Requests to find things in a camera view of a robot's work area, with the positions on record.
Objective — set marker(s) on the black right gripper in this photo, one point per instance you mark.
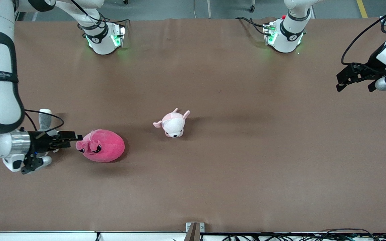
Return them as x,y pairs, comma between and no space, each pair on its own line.
39,142

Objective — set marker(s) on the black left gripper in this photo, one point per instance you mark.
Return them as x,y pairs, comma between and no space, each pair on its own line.
372,65

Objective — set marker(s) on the round pink plush toy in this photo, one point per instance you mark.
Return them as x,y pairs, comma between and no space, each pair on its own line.
106,147

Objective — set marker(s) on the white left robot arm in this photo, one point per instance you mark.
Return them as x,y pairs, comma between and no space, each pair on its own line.
286,42

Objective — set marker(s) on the grey white plush husky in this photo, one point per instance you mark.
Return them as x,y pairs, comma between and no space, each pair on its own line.
45,118

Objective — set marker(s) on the small pale pink plush dog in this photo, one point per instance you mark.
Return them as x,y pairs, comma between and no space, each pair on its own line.
173,125

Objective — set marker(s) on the black caster wheel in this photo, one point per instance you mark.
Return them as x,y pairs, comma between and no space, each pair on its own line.
252,8

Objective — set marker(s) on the brown table cover sheet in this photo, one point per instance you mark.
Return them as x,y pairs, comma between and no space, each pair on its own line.
213,184

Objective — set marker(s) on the white table edge rail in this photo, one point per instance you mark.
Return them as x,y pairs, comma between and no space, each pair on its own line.
45,236

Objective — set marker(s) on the metal table edge bracket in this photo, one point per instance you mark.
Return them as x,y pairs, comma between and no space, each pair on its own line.
194,231

